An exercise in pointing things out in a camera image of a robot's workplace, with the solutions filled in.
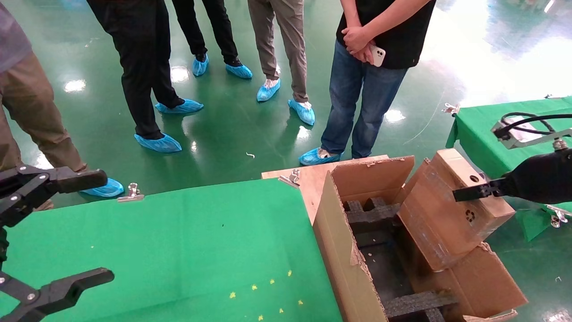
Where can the person black wide trousers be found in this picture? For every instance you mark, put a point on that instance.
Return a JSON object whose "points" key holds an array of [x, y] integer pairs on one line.
{"points": [[143, 44]]}

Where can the person black slim trousers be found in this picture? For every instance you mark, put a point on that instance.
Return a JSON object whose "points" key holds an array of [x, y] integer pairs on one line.
{"points": [[223, 27]]}

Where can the blue shoe cover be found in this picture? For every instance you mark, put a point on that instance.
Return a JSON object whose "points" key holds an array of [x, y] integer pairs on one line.
{"points": [[158, 144], [105, 188], [181, 106], [303, 112], [239, 71], [319, 157], [199, 66], [268, 91]]}

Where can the silver binder clip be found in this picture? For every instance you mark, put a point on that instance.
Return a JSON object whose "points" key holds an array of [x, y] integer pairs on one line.
{"points": [[290, 179], [557, 217], [451, 109], [132, 193]]}

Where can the small cardboard box with hole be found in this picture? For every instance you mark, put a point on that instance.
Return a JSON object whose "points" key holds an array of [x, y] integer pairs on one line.
{"points": [[447, 214]]}

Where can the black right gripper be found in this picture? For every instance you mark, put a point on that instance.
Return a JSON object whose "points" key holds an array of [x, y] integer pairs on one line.
{"points": [[545, 179]]}

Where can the person black shirt blue jeans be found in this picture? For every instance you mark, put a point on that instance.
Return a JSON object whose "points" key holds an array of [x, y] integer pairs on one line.
{"points": [[357, 98]]}

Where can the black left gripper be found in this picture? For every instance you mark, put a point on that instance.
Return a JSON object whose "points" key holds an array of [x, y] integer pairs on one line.
{"points": [[2, 246]]}

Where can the person brown trousers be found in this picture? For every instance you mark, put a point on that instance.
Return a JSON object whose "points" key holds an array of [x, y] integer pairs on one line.
{"points": [[31, 103]]}

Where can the black foam insert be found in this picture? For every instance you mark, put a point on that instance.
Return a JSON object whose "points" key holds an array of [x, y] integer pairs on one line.
{"points": [[415, 304], [371, 217]]}

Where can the large open cardboard carton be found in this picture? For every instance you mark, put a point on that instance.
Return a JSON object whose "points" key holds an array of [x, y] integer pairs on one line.
{"points": [[339, 250]]}

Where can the white smartphone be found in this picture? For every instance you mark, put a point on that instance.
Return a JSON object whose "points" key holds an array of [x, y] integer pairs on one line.
{"points": [[378, 56]]}

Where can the person khaki trousers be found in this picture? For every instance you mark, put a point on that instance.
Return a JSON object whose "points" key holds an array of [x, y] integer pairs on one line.
{"points": [[290, 36]]}

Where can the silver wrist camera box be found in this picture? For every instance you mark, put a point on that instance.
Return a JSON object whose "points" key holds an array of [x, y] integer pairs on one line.
{"points": [[520, 138]]}

